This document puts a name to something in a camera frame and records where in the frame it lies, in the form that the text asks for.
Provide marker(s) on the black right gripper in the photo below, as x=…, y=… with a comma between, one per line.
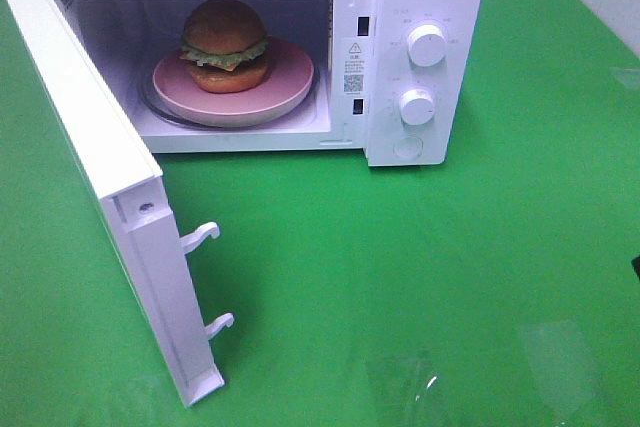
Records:
x=636, y=265

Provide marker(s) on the round door release button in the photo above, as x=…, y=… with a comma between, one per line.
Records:
x=408, y=148

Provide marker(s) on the pink round plate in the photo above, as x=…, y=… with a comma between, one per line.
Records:
x=287, y=82

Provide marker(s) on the burger with lettuce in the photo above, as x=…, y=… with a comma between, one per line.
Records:
x=224, y=45

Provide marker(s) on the white microwave door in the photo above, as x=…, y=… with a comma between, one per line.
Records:
x=127, y=183

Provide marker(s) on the lower white round knob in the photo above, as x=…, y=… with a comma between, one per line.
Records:
x=416, y=107

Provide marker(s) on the white round knob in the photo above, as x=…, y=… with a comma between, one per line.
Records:
x=426, y=44
x=416, y=107

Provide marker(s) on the upper white round knob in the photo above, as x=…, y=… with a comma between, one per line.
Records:
x=426, y=44

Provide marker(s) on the white microwave oven body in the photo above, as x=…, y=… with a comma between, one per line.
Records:
x=357, y=46

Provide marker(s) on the glass microwave turntable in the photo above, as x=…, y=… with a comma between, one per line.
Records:
x=309, y=115

